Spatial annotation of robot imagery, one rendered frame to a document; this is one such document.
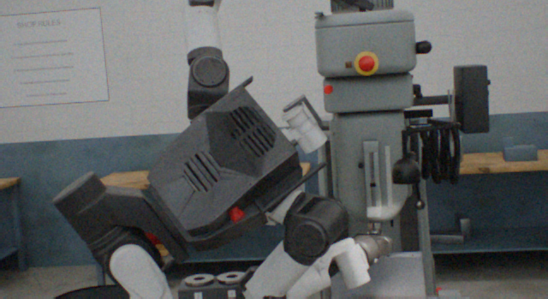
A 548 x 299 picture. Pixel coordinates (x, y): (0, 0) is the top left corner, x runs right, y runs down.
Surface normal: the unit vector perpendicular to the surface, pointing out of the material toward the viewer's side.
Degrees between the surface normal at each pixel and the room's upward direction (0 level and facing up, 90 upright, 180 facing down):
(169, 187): 74
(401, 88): 90
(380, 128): 90
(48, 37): 90
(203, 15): 62
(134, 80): 90
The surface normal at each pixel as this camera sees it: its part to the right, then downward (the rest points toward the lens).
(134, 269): 0.24, 0.10
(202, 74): 0.11, -0.37
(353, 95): -0.12, 0.13
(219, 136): -0.28, -0.14
